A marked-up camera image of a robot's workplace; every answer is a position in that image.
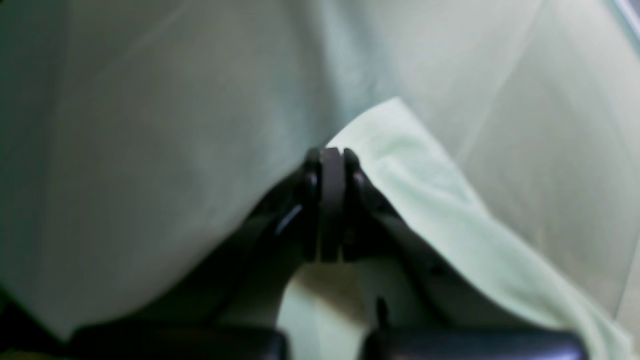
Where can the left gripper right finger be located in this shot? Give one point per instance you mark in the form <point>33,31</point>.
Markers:
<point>433,313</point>

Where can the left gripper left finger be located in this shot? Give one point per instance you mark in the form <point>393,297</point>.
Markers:
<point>225,308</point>

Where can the light green polo t-shirt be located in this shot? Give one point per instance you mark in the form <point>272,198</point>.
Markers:
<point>323,311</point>

